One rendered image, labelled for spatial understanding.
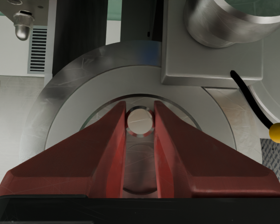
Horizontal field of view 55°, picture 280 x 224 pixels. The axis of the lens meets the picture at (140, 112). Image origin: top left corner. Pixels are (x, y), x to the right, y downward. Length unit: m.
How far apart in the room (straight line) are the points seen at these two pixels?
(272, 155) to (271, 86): 0.22
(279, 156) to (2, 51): 3.10
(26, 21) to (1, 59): 2.72
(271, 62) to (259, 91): 0.02
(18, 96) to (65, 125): 0.38
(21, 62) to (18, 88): 2.63
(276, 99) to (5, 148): 0.47
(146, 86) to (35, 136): 0.07
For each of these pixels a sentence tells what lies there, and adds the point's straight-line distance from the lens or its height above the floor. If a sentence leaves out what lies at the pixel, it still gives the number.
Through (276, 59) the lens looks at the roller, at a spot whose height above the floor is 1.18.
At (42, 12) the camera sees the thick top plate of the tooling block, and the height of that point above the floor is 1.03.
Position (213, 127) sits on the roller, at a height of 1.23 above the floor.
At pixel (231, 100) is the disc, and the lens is 0.17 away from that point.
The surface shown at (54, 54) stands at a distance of 0.19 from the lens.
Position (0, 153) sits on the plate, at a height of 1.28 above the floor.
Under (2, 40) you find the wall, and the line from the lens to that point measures 3.33.
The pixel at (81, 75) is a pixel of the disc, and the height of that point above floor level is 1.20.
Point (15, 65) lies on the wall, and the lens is 3.19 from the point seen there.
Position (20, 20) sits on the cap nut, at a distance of 0.56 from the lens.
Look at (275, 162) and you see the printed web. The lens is 0.40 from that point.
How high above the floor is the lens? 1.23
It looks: 4 degrees down
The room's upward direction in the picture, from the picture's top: 178 degrees counter-clockwise
